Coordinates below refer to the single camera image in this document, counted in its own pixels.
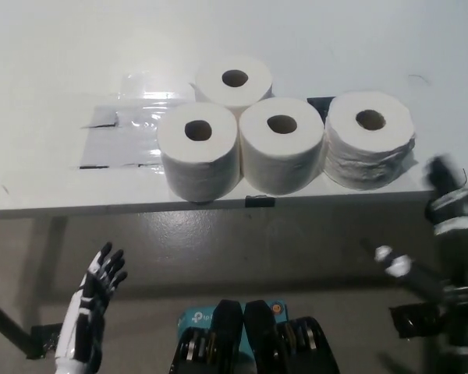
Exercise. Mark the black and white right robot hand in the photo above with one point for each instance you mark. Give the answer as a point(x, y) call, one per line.
point(452, 257)

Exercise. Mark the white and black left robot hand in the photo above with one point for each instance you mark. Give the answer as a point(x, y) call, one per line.
point(84, 311)

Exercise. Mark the smooth white toilet paper roll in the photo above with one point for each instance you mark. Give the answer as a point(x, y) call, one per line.
point(255, 93)
point(199, 167)
point(281, 163)

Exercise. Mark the black slanted table leg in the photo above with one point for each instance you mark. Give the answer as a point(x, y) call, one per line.
point(4, 315)

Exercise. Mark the teal tp-link box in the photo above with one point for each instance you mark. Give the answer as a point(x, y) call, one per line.
point(195, 317)

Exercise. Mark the clear plastic sheet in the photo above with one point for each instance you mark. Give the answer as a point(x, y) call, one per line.
point(121, 136)

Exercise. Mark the small black tape strip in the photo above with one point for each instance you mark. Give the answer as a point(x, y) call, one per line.
point(259, 201)

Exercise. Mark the black tape square patch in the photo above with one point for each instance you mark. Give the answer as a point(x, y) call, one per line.
point(318, 103)

